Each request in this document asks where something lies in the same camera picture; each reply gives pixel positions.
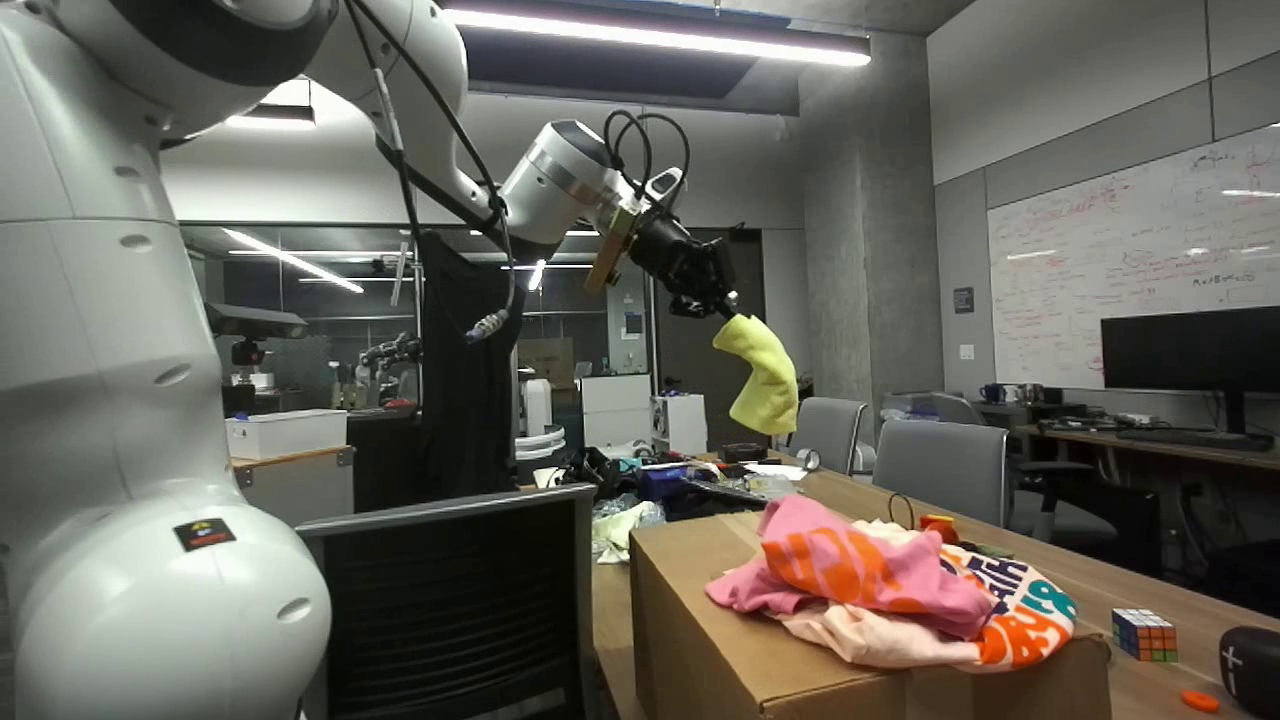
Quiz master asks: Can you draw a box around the Rubik's cube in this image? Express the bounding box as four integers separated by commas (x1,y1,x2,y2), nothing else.
1110,606,1184,668

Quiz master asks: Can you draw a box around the dark door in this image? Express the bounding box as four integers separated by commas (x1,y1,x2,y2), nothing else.
648,224,775,461

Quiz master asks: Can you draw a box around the small orange disc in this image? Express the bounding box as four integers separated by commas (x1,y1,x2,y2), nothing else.
1175,683,1230,720

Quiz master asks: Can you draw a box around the green towel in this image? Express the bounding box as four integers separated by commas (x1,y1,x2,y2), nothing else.
709,307,806,443

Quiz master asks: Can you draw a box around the black computer monitor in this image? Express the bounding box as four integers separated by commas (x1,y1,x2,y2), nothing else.
1096,305,1280,438

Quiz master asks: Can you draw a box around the tall black panel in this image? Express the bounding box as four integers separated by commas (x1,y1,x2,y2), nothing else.
418,234,530,500

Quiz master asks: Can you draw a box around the whiteboard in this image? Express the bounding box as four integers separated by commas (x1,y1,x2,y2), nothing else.
984,122,1280,398

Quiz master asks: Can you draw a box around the white plastic bin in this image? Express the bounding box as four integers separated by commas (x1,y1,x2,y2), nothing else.
221,404,357,464

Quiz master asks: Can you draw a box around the black mesh office chair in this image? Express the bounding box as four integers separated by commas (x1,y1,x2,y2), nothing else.
291,481,602,720

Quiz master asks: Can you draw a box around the grey office chair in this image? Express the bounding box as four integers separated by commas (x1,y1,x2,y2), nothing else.
787,391,874,481
867,411,1015,533

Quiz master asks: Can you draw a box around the wooden office desk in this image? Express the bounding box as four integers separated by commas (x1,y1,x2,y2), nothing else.
1019,420,1280,481

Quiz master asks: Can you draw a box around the wooden shelf board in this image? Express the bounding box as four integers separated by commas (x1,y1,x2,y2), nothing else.
229,443,359,483

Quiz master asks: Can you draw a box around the pink shirt with orange print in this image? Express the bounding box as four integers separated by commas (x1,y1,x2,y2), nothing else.
705,491,1002,643

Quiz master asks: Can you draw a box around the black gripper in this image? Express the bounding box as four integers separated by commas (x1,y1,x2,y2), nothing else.
621,208,744,323

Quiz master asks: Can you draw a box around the long ceiling light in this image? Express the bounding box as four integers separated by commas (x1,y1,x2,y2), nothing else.
437,0,875,75

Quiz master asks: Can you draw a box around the black camera on stand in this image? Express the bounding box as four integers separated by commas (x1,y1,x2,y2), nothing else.
211,302,312,391

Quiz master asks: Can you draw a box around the white paper roll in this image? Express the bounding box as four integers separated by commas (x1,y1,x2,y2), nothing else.
519,372,559,443

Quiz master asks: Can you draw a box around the peach shirt with orange print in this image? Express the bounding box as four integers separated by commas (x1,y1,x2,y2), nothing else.
775,517,1085,676

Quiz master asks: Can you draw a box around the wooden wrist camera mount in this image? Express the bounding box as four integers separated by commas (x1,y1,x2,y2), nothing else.
583,208,641,302

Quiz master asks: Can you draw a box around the large cardboard box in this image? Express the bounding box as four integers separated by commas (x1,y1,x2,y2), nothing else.
630,508,1118,720

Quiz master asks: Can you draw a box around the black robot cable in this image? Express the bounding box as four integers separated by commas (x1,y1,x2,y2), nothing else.
338,0,696,354

